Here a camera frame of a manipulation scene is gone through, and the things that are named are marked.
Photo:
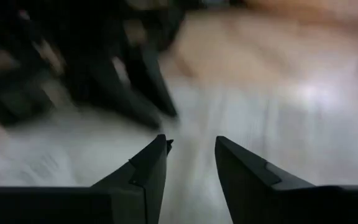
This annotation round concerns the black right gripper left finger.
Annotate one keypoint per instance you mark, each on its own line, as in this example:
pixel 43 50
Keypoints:
pixel 89 205

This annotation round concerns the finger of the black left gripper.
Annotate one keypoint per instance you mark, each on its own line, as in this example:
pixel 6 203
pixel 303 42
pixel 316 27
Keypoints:
pixel 113 93
pixel 151 81

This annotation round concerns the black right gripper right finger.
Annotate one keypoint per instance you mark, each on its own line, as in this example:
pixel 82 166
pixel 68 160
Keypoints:
pixel 275 205

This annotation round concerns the white towel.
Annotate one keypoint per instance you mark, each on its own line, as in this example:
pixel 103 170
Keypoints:
pixel 228 140

